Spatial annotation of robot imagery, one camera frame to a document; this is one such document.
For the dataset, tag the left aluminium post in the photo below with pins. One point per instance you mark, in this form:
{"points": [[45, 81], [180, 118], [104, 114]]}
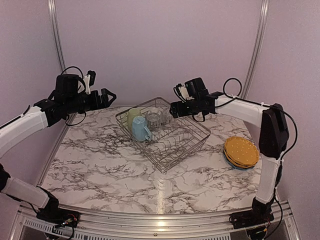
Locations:
{"points": [[56, 33]]}

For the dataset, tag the clear glass front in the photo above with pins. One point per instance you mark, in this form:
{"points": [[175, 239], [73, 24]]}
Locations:
{"points": [[153, 120]]}

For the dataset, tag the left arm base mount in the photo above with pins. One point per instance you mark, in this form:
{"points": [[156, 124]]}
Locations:
{"points": [[60, 217]]}

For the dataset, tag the light blue mug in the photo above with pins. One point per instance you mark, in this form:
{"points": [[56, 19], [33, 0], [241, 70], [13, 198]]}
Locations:
{"points": [[140, 130]]}

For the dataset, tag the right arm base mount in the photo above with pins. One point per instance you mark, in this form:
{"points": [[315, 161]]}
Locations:
{"points": [[249, 218]]}

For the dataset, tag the yellow plate front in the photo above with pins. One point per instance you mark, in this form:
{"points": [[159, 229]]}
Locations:
{"points": [[239, 163]]}

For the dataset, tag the blue dotted plate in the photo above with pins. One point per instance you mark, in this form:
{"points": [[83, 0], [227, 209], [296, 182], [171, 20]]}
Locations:
{"points": [[238, 167]]}

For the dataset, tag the wire dish rack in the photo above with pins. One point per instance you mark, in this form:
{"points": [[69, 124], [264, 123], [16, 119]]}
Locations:
{"points": [[171, 142]]}

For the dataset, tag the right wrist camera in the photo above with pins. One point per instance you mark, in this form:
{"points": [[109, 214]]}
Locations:
{"points": [[180, 91]]}

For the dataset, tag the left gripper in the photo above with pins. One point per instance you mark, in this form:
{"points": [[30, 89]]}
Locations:
{"points": [[96, 103]]}

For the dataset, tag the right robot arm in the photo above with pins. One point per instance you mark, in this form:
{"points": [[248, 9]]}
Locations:
{"points": [[194, 99]]}

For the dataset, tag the white ribbed bowl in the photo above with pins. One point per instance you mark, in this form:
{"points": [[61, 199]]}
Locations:
{"points": [[154, 110]]}

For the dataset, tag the right aluminium post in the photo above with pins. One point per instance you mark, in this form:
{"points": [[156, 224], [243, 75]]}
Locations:
{"points": [[261, 28]]}

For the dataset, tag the clear glass back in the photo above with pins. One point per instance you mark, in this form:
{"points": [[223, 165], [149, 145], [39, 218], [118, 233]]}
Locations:
{"points": [[167, 118]]}

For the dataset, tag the aluminium post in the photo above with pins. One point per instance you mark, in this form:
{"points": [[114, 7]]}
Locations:
{"points": [[56, 33], [261, 28]]}

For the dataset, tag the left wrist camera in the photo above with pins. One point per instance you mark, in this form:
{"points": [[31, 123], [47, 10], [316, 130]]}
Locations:
{"points": [[87, 81]]}

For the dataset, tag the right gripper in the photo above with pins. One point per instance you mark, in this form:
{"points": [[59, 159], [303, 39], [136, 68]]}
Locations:
{"points": [[176, 113]]}

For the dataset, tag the yellow plate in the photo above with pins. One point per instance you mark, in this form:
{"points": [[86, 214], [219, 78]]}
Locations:
{"points": [[239, 163], [241, 149]]}

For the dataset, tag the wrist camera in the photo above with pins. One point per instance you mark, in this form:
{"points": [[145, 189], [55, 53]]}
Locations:
{"points": [[87, 81], [180, 91]]}

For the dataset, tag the green mug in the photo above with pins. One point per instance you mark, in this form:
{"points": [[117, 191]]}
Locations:
{"points": [[132, 113]]}

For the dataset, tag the front aluminium rail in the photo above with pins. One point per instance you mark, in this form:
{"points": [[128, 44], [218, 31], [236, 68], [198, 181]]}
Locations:
{"points": [[109, 225]]}

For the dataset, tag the clear glass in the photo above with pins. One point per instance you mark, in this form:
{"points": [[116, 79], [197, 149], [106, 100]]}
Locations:
{"points": [[153, 120], [167, 118]]}

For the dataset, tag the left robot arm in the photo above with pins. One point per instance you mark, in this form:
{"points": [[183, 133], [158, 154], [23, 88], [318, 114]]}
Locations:
{"points": [[72, 95]]}

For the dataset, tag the yellow plate back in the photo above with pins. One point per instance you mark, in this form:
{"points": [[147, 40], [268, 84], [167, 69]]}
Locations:
{"points": [[241, 149]]}

